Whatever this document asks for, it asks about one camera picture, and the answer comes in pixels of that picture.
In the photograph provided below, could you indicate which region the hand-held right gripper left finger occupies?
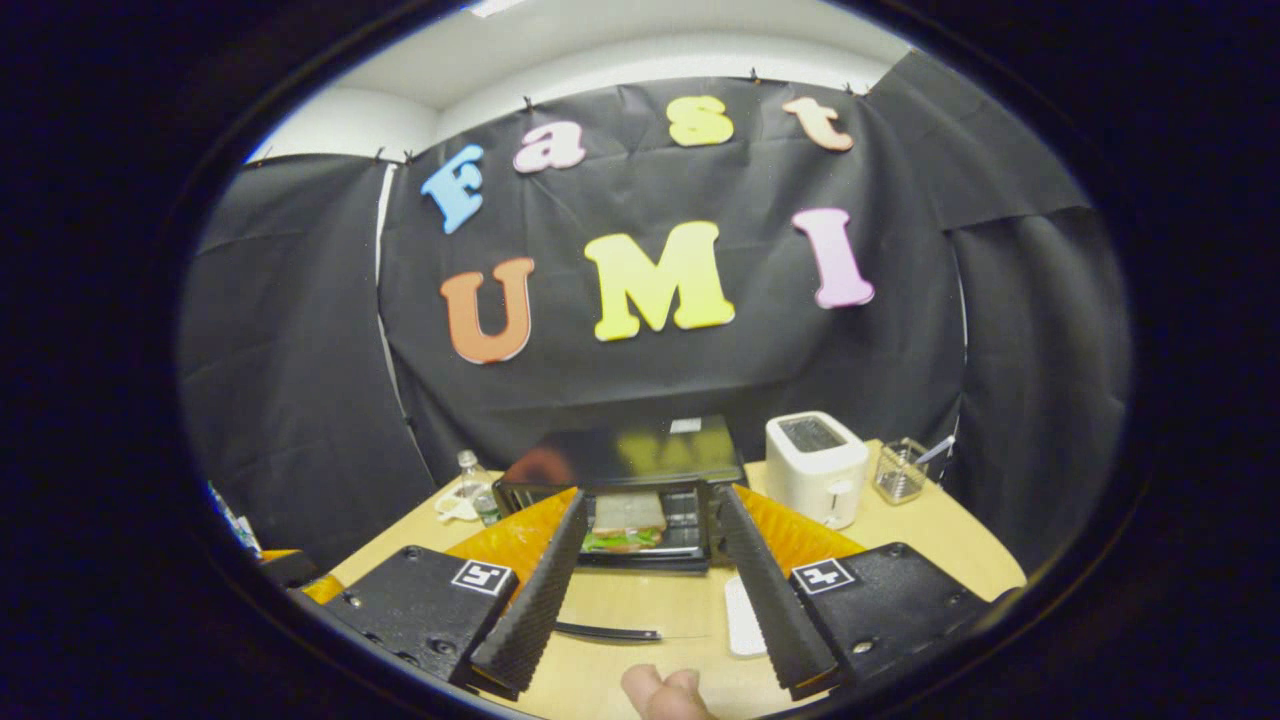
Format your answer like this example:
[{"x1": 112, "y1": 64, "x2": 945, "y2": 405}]
[{"x1": 323, "y1": 488, "x2": 590, "y2": 700}]

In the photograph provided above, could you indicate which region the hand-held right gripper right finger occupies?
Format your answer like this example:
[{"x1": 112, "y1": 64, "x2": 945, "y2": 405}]
[{"x1": 711, "y1": 483, "x2": 991, "y2": 702}]

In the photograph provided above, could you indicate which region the sandwich with lettuce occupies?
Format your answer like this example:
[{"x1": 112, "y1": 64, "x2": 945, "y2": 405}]
[{"x1": 585, "y1": 492, "x2": 669, "y2": 553}]

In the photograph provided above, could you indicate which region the black electric oven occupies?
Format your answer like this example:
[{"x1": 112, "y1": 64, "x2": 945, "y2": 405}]
[{"x1": 492, "y1": 415, "x2": 746, "y2": 643}]

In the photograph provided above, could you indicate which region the small white plate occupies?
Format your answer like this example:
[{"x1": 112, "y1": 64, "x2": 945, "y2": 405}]
[{"x1": 723, "y1": 575, "x2": 769, "y2": 658}]

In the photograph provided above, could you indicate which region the clear plastic water bottle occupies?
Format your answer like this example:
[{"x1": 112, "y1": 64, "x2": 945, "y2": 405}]
[{"x1": 457, "y1": 450, "x2": 501, "y2": 527}]

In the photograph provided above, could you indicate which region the white toaster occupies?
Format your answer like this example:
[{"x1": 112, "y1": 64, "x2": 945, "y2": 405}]
[{"x1": 765, "y1": 411, "x2": 870, "y2": 531}]

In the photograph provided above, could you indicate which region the black backdrop cloth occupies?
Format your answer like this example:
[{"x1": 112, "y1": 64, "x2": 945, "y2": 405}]
[{"x1": 178, "y1": 50, "x2": 1131, "y2": 571}]

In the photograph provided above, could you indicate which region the row of black cloth clips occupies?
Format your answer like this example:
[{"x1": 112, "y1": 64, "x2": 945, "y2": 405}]
[{"x1": 255, "y1": 68, "x2": 876, "y2": 166}]

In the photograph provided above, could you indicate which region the wire mesh basket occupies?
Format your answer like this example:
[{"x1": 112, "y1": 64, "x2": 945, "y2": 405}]
[{"x1": 874, "y1": 437, "x2": 931, "y2": 504}]

